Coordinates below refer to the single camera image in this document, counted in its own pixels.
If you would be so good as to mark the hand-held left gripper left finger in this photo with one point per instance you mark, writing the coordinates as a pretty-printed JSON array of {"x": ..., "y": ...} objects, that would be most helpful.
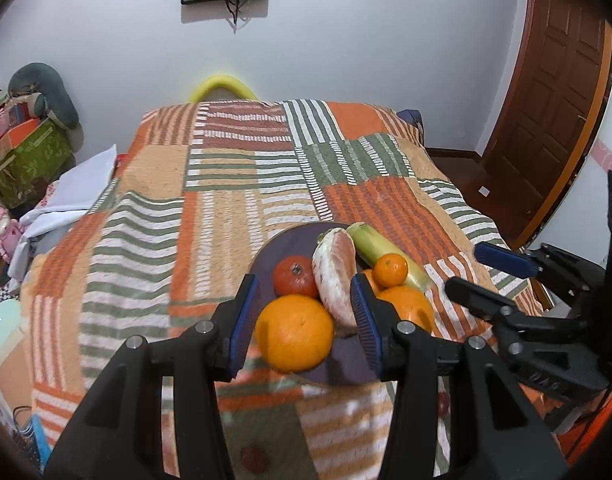
[{"x": 246, "y": 320}]

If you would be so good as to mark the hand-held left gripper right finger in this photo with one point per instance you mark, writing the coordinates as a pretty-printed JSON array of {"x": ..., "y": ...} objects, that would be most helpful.
[{"x": 366, "y": 320}]

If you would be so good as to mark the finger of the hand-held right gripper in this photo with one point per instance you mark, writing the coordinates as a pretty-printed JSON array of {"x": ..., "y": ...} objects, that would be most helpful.
[
  {"x": 505, "y": 257},
  {"x": 475, "y": 297}
]

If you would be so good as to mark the large orange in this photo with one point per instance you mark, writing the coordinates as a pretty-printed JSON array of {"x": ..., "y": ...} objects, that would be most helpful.
[
  {"x": 294, "y": 332},
  {"x": 408, "y": 305}
]

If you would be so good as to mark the small tangerine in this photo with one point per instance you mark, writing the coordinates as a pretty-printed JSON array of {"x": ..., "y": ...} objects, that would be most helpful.
[{"x": 390, "y": 270}]

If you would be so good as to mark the red tomato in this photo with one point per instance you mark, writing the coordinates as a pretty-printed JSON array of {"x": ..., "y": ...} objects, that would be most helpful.
[{"x": 293, "y": 276}]

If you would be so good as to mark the green corn cob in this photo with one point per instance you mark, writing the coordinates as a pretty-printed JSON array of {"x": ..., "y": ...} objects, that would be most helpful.
[{"x": 366, "y": 240}]

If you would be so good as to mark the purple plate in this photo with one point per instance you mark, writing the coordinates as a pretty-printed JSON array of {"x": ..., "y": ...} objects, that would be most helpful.
[{"x": 296, "y": 242}]

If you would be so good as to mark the dark red jujube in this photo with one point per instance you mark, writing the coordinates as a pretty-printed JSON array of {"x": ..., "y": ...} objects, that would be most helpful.
[
  {"x": 443, "y": 402},
  {"x": 254, "y": 457}
]

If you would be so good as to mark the striped patchwork blanket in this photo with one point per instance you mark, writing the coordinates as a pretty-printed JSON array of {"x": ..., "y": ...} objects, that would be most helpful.
[{"x": 161, "y": 210}]

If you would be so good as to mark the brown wooden door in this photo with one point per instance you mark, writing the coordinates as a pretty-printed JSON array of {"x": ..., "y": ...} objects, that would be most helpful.
[{"x": 550, "y": 110}]

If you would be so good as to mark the white cloth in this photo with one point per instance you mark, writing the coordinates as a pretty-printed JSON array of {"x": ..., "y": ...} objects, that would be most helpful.
[{"x": 81, "y": 180}]

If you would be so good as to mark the pale teal plate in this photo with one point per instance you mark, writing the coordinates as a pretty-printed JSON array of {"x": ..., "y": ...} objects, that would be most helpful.
[{"x": 3, "y": 320}]

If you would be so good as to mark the pink toy figure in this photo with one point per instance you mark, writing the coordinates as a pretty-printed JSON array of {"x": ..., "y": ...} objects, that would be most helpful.
[{"x": 1, "y": 225}]

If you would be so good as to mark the green patterned storage box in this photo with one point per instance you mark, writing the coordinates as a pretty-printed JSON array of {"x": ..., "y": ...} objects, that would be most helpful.
[{"x": 31, "y": 160}]

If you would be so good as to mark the orange cardboard box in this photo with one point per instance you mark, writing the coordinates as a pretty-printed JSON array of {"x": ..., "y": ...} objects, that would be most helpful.
[{"x": 23, "y": 132}]

